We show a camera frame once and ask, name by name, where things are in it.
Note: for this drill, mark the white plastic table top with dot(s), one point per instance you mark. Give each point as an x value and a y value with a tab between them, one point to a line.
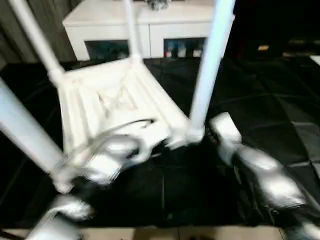
100	87

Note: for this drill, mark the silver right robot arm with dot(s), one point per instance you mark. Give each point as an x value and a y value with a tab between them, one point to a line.
275	180

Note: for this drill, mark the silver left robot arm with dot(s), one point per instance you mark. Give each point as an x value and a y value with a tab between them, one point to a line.
117	148

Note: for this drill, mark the black mat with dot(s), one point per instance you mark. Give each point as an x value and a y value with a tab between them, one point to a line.
262	100

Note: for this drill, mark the small red white figurine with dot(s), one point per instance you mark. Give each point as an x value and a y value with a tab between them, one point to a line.
169	54

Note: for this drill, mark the small yellow label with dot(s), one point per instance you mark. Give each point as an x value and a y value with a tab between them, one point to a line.
263	47

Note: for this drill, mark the flat white board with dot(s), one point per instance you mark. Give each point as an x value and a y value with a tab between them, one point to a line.
315	58

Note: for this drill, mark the black horizontal bar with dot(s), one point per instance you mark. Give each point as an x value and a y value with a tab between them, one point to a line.
303	41

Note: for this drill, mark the white cabinet with glass doors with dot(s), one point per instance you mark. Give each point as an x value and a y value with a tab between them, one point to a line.
105	22

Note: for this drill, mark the dark object on cabinet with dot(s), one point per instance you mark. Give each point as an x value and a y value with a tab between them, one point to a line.
158	3

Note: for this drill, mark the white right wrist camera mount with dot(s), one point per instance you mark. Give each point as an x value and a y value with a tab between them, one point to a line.
225	127

